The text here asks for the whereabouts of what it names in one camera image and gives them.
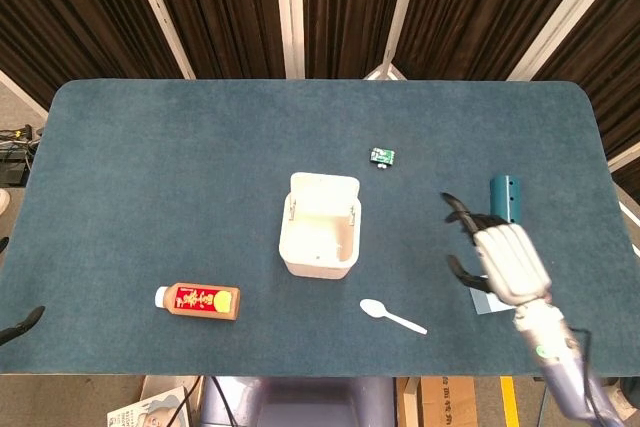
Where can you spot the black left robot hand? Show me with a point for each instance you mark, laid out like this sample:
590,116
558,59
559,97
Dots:
22,324

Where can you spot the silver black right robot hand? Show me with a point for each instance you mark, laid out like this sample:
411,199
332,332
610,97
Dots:
510,259

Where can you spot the white plastic container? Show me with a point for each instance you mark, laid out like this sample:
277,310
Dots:
320,242

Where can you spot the purple robot base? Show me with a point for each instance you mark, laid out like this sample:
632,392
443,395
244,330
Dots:
300,402

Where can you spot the light blue paper card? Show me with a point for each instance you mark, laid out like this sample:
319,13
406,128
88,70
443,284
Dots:
487,304

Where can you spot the teal cylindrical holder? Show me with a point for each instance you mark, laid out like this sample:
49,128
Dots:
505,194

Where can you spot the white plastic spoon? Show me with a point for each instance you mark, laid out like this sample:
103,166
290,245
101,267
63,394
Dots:
374,308

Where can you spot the printed picture carton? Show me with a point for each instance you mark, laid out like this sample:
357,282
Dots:
150,407

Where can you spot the brown cardboard box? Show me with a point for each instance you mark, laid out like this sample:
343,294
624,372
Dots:
440,402

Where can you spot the small green snack packet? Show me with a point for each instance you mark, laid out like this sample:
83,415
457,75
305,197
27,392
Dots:
382,155

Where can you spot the black floor electronics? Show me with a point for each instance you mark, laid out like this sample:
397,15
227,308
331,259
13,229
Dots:
15,157

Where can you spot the brown drink bottle red label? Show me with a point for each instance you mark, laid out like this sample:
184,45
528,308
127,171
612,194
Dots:
200,301

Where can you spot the blue velvet tablecloth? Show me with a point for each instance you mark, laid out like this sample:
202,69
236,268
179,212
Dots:
150,172

